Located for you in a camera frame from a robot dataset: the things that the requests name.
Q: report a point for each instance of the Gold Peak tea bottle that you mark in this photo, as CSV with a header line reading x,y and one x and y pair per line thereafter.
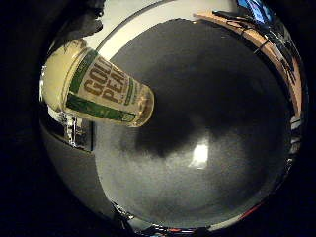
x,y
102,89

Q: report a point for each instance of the blue lit monitor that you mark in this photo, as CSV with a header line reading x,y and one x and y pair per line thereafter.
x,y
255,10

